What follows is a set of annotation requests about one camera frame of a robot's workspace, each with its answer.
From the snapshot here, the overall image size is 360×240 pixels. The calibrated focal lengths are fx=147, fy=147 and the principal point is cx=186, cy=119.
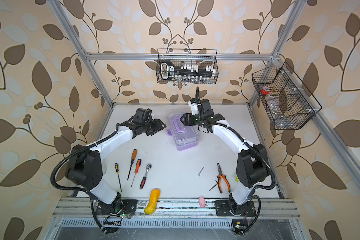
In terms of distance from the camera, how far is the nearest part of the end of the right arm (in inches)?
24.8

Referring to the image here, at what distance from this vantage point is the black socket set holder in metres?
0.83

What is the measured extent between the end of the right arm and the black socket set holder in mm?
234
